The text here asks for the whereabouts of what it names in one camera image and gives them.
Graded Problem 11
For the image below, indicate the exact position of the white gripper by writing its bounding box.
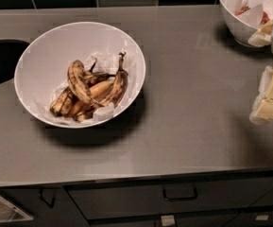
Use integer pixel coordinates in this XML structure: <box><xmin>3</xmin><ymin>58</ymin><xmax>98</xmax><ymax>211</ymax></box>
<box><xmin>247</xmin><ymin>20</ymin><xmax>273</xmax><ymax>125</ymax></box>

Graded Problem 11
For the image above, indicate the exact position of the spotted top banana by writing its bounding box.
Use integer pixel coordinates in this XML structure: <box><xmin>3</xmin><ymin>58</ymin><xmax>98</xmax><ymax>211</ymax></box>
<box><xmin>67</xmin><ymin>60</ymin><xmax>101</xmax><ymax>107</ymax></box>

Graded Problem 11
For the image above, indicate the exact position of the spotted banana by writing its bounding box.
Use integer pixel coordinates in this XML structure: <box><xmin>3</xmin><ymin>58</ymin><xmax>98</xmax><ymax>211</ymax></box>
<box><xmin>100</xmin><ymin>52</ymin><xmax>128</xmax><ymax>107</ymax></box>
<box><xmin>67</xmin><ymin>60</ymin><xmax>101</xmax><ymax>107</ymax></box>

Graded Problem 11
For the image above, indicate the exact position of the white bowl with paper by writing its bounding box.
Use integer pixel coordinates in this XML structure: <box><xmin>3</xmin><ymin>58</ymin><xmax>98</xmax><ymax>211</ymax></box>
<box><xmin>219</xmin><ymin>0</ymin><xmax>273</xmax><ymax>47</ymax></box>

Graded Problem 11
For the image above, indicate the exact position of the spotted right banana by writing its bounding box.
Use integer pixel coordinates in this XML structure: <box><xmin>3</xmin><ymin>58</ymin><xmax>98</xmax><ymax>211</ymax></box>
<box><xmin>100</xmin><ymin>52</ymin><xmax>128</xmax><ymax>107</ymax></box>

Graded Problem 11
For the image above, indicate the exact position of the white paper in bowl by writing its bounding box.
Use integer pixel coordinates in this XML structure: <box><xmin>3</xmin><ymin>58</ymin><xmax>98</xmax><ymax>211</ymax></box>
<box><xmin>49</xmin><ymin>50</ymin><xmax>130</xmax><ymax>125</ymax></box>

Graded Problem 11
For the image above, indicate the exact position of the dark back banana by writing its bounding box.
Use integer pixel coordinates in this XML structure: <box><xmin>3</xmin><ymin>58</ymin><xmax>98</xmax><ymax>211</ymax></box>
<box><xmin>83</xmin><ymin>61</ymin><xmax>114</xmax><ymax>87</ymax></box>

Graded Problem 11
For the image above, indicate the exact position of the dark banana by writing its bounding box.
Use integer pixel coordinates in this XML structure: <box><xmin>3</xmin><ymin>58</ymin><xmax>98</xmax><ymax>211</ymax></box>
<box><xmin>83</xmin><ymin>61</ymin><xmax>114</xmax><ymax>87</ymax></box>
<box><xmin>50</xmin><ymin>87</ymin><xmax>75</xmax><ymax>116</ymax></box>

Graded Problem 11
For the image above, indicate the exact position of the yellow middle banana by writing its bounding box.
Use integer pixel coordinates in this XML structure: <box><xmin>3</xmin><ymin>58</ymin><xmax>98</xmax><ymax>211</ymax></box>
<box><xmin>66</xmin><ymin>79</ymin><xmax>113</xmax><ymax>117</ymax></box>

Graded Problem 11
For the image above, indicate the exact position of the dark left banana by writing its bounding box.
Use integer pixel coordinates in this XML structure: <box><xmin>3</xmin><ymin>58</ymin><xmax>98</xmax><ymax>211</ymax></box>
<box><xmin>50</xmin><ymin>87</ymin><xmax>75</xmax><ymax>116</ymax></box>

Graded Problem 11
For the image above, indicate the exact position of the large white bowl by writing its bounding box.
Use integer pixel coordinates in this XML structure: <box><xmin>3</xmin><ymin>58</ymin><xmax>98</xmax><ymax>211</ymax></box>
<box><xmin>14</xmin><ymin>22</ymin><xmax>146</xmax><ymax>129</ymax></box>

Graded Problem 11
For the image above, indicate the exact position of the white right drawer label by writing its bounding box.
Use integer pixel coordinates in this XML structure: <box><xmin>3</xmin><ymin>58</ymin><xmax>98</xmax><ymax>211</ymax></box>
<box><xmin>255</xmin><ymin>215</ymin><xmax>269</xmax><ymax>221</ymax></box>

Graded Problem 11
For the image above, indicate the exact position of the white drawer label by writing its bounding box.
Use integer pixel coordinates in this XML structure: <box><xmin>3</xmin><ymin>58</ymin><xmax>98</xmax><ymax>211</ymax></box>
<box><xmin>161</xmin><ymin>215</ymin><xmax>176</xmax><ymax>227</ymax></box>
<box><xmin>255</xmin><ymin>215</ymin><xmax>269</xmax><ymax>221</ymax></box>

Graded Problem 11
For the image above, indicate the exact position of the dark drawer front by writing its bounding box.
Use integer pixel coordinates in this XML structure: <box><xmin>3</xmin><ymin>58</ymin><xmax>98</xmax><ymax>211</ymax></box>
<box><xmin>68</xmin><ymin>178</ymin><xmax>273</xmax><ymax>220</ymax></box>

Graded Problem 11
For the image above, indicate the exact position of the glass panel appliance door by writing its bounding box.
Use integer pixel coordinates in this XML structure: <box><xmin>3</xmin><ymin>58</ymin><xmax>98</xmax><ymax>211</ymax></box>
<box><xmin>0</xmin><ymin>195</ymin><xmax>34</xmax><ymax>223</ymax></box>

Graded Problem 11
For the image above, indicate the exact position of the black drawer handle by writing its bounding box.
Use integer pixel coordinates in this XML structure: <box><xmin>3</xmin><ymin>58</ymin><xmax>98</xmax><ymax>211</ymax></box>
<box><xmin>162</xmin><ymin>187</ymin><xmax>198</xmax><ymax>201</ymax></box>

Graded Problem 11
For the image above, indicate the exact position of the black cabinet handle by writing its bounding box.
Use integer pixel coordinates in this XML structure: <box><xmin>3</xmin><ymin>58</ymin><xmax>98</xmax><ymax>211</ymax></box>
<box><xmin>38</xmin><ymin>188</ymin><xmax>56</xmax><ymax>209</ymax></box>

